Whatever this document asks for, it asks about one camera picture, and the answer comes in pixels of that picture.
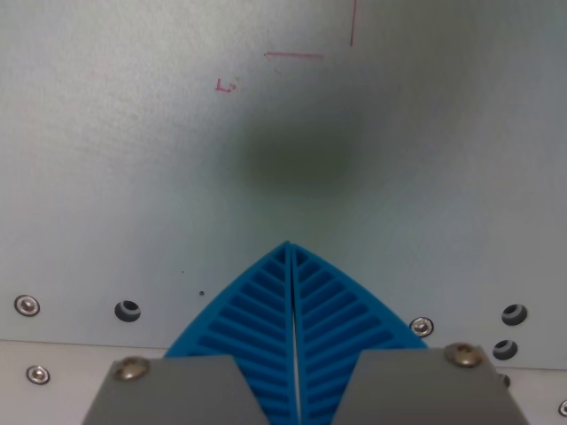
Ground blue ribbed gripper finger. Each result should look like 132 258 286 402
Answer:
288 241 531 425
81 240 300 425

